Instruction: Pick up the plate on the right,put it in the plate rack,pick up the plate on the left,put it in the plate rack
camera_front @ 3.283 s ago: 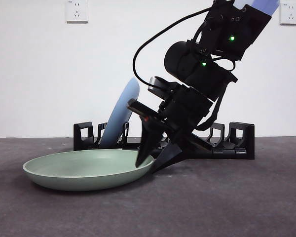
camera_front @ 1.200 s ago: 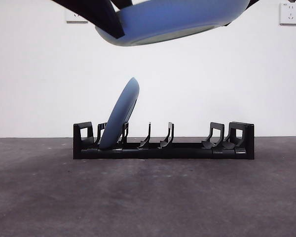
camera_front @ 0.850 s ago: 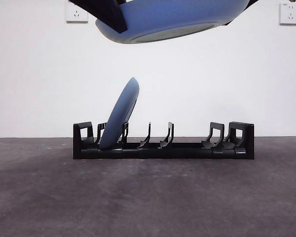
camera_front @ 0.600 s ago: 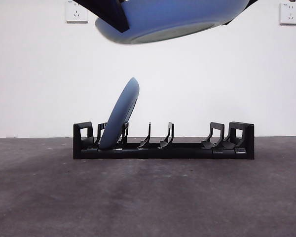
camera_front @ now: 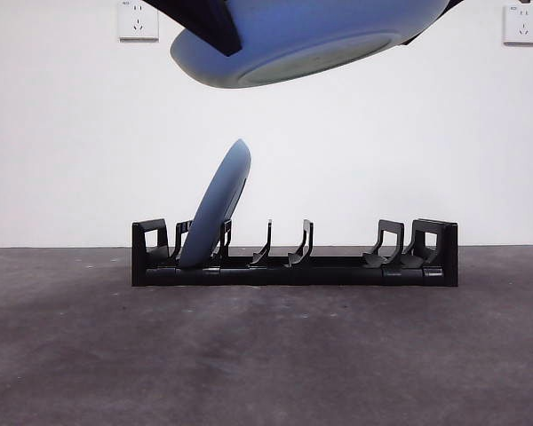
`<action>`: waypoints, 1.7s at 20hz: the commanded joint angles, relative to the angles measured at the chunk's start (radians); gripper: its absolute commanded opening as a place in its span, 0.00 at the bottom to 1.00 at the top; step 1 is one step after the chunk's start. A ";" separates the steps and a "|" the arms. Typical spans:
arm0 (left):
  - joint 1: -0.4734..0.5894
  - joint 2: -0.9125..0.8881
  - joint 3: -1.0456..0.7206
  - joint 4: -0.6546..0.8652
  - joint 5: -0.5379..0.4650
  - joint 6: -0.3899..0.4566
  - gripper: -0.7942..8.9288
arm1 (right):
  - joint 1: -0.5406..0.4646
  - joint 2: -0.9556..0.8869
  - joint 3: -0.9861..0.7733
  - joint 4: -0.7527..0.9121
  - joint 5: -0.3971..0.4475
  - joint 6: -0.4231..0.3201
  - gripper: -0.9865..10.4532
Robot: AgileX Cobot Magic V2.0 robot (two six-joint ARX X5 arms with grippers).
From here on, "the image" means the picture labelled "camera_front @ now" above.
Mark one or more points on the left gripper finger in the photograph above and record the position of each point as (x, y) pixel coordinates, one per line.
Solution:
(204, 22)

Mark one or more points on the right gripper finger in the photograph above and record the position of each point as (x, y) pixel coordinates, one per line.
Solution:
(439, 20)

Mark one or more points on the pale green round plate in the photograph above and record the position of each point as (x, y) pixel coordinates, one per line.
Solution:
(302, 40)

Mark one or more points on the blue round plate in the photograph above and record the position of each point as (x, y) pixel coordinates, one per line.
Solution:
(217, 204)

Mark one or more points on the black plastic plate rack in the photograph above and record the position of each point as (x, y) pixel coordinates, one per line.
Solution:
(446, 248)

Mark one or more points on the white wall socket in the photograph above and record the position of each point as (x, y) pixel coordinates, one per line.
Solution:
(138, 20)
(522, 24)

